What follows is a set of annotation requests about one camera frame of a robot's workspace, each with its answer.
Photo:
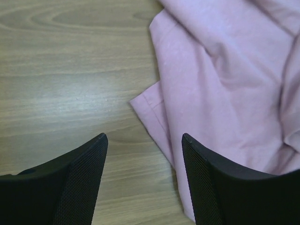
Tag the pink printed t-shirt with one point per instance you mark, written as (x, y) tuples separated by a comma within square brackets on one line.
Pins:
[(230, 77)]

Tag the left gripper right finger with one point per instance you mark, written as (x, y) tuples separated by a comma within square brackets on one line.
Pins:
[(226, 193)]

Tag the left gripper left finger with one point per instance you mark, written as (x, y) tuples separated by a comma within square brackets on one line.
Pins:
[(62, 191)]

